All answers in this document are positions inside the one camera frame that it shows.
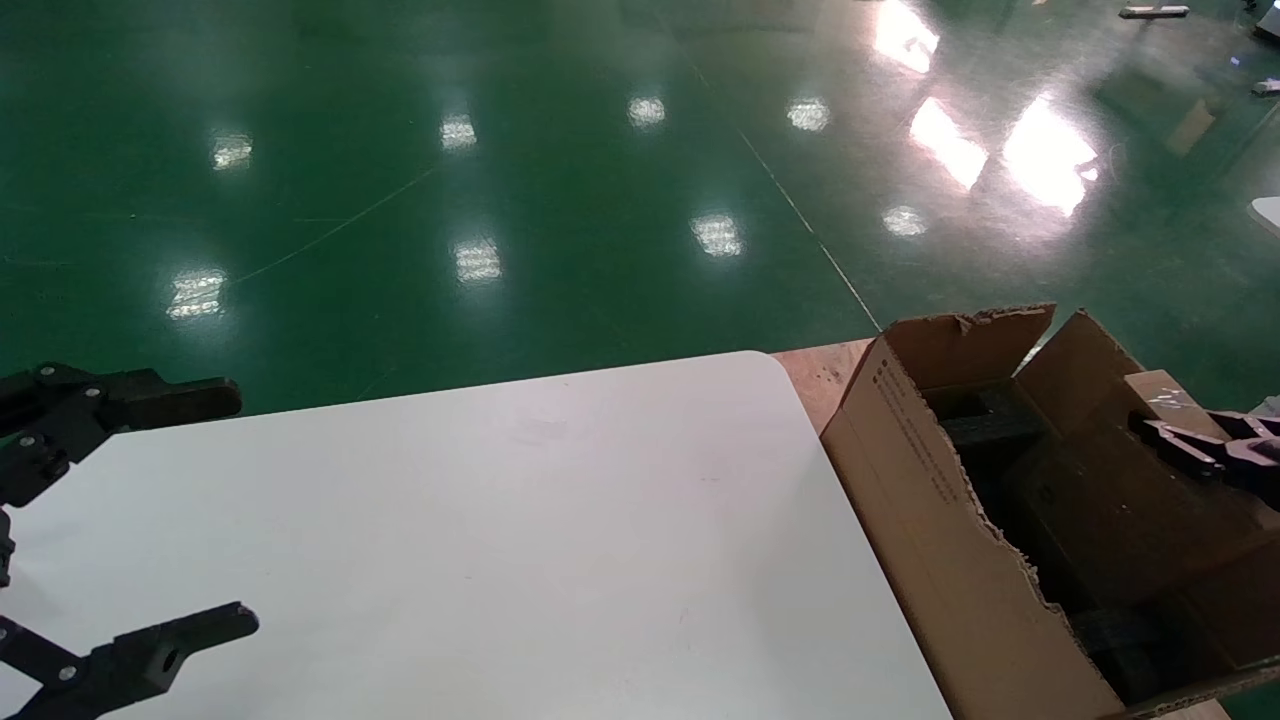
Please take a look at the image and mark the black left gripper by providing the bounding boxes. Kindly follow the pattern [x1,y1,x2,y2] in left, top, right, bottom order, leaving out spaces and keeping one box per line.
[0,362,261,720]

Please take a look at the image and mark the wooden platform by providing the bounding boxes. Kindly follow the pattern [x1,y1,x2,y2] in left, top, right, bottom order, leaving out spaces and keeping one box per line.
[770,339,879,436]

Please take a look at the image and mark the big open cardboard box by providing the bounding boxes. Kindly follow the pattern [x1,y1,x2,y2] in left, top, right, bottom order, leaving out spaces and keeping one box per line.
[820,303,1280,720]

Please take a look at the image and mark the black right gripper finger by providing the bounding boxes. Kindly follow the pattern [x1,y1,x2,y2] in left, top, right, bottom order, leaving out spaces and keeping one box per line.
[1205,409,1280,443]
[1129,411,1280,503]

